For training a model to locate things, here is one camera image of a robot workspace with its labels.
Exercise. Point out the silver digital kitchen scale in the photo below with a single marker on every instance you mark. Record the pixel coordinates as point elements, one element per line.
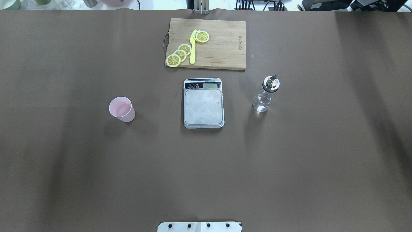
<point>203,103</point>

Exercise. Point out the lemon slice near knife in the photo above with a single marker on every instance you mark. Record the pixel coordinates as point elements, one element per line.
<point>186,48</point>

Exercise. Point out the lemon slice pair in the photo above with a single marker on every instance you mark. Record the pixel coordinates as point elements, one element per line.
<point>195,36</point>
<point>203,36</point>

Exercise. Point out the pink plastic cup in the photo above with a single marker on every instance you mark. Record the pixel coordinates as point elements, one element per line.
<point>122,109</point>

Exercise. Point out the lemon slice middle row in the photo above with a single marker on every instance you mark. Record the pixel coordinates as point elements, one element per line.
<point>181,54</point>

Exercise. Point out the lemon slice far end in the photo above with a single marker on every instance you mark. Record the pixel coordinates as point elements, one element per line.
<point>173,60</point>

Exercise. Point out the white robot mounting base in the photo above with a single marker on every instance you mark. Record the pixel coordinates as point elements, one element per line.
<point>207,226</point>

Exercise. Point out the lemon slice pair top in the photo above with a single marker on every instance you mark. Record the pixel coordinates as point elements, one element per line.
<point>203,36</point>

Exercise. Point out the aluminium frame post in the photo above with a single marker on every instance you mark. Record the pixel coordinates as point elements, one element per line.
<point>201,7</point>

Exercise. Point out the lemon slice pair bottom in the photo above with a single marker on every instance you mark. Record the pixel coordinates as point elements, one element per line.
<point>195,36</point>

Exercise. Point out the green plastic cup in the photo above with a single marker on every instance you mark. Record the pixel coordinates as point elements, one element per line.
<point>42,2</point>

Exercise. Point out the glass sauce bottle metal spout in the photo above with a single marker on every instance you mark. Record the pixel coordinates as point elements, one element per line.
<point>263,100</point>

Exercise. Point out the yellow plastic knife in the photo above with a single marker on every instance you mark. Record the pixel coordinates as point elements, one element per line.
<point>193,46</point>

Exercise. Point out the wooden cutting board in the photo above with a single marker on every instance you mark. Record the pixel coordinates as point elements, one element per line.
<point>226,48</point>

